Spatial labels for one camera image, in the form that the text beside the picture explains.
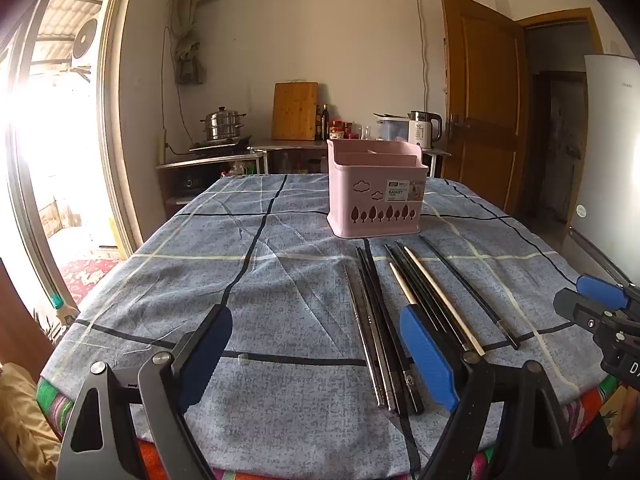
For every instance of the metal kitchen shelf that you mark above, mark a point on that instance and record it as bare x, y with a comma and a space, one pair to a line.
290, 144

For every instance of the wooden chopstick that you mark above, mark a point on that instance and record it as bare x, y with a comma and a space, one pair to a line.
440, 295
401, 284

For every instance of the wooden door frame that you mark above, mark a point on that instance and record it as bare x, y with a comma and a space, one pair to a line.
560, 16

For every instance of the black chopstick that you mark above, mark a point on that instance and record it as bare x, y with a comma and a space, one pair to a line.
372, 305
425, 287
480, 297
387, 320
404, 272
462, 280

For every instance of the metal stove shelf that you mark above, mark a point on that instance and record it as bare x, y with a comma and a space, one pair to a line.
200, 161

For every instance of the white electric kettle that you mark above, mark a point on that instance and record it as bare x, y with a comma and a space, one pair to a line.
420, 132

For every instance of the grey hanging cloth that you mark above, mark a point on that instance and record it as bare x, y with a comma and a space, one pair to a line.
187, 65

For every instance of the pink plastic utensil basket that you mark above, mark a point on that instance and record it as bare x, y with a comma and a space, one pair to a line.
370, 195

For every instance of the steel steamer pot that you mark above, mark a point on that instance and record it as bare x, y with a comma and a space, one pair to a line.
223, 122

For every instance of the dark oil bottle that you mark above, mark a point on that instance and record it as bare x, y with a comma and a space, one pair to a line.
325, 122

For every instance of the white refrigerator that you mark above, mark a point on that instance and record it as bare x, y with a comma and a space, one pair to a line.
610, 135

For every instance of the white power strip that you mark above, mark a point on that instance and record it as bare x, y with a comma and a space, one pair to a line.
164, 145

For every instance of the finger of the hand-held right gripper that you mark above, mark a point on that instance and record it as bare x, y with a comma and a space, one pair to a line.
600, 291
572, 307

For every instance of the red lidded jar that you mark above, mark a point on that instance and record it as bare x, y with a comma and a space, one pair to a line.
337, 131

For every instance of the metal chopstick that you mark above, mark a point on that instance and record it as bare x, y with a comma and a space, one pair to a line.
376, 355
361, 330

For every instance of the red patterned carpet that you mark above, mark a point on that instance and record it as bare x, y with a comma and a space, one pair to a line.
90, 280

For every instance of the yellow cloth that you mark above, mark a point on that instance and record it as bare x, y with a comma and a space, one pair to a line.
20, 410

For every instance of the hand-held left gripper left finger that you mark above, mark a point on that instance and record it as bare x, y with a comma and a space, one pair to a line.
205, 355

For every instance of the white window frame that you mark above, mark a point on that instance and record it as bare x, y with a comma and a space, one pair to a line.
117, 110

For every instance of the clear water container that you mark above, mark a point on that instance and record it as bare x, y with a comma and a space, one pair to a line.
392, 130

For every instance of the teal capped bottle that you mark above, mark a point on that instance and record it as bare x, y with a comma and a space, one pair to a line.
59, 307

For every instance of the black cooktop stove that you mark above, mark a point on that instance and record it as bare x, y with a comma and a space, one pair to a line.
220, 145

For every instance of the blue checked tablecloth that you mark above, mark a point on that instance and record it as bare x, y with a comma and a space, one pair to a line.
280, 300

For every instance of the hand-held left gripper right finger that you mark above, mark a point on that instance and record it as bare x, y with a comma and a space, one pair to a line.
430, 355

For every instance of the wooden cutting board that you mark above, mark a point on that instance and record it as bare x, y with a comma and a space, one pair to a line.
295, 110

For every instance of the wooden door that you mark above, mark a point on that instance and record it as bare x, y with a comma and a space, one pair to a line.
480, 85

